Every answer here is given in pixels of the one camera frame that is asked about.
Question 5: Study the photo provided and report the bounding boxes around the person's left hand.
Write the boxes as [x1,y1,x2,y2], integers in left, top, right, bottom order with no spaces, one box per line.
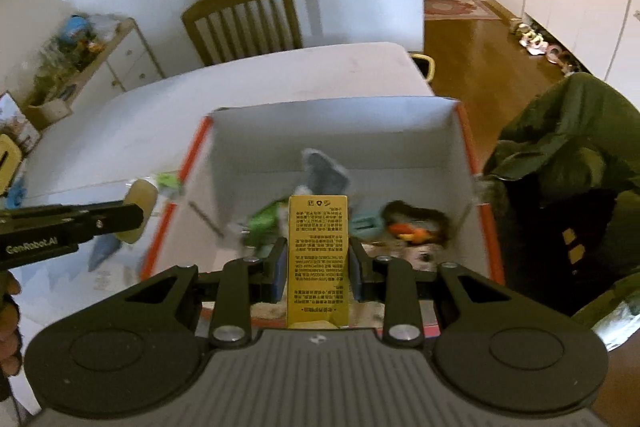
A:
[0,271,23,378]

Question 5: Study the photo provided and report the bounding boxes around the black leather chair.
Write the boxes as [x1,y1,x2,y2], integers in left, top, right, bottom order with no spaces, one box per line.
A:
[500,179,566,315]

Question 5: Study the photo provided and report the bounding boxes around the small cardboard box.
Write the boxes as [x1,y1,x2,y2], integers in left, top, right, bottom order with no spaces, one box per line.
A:
[25,94,73,130]

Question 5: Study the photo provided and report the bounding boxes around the green packet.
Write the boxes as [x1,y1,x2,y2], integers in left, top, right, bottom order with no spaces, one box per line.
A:
[245,199,291,233]

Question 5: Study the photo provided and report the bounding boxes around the white cardboard box red edges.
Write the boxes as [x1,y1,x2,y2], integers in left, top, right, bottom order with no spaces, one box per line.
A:
[137,97,506,343]

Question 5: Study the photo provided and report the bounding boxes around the pale crinkled bag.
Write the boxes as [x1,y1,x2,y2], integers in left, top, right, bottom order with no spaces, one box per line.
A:
[575,277,640,353]

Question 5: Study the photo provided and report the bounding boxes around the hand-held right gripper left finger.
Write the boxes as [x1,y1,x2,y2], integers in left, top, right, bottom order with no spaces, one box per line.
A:
[125,237,291,349]

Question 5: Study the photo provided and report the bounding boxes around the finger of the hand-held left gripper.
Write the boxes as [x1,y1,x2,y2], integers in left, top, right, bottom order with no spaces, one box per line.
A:
[92,202,146,239]

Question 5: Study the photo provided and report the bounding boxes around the white wooden sideboard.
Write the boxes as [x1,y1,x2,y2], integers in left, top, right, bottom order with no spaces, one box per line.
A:
[25,18,166,130]

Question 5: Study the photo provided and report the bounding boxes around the green wrapped item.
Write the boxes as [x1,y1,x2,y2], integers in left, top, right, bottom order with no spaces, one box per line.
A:
[155,172,182,200]

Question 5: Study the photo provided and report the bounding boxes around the dark green jacket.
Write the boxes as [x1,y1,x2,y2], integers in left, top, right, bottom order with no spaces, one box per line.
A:
[482,73,640,323]

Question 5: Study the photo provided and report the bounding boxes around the black chair with yellow rim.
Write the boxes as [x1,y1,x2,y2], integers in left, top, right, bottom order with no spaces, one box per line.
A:
[407,51,437,82]

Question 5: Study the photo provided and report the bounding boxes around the beige sponge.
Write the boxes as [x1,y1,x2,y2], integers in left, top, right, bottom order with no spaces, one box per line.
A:
[122,179,160,244]

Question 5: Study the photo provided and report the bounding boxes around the blue grey cloth item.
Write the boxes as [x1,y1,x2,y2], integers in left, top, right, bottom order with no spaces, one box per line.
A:
[300,148,351,198]

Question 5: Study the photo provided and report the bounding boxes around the row of shoes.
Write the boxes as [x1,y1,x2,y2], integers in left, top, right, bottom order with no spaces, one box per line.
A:
[509,19,583,75]

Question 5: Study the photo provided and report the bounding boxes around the blue globe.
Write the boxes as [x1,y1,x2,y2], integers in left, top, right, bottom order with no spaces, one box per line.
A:
[65,14,93,40]

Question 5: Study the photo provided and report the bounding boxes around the clear plastic bag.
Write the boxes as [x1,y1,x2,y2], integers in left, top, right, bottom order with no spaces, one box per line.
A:
[90,14,123,42]

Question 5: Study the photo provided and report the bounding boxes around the patterned pink rug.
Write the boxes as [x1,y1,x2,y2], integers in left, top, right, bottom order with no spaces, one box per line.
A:
[424,0,501,22]

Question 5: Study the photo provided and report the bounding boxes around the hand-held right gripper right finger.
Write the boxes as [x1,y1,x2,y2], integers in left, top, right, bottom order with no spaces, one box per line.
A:
[348,237,521,349]

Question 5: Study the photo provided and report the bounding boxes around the yellow object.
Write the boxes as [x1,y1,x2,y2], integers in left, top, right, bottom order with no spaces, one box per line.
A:
[0,134,23,195]

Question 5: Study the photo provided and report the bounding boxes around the striped tiger plush toy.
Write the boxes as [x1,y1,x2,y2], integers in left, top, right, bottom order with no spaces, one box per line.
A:
[382,201,453,270]

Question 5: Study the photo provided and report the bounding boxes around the teal plastic item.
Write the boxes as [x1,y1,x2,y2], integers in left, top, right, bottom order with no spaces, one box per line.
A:
[350,212,386,238]

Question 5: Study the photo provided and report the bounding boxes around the yellow printed box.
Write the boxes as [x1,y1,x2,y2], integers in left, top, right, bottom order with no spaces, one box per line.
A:
[286,194,351,329]

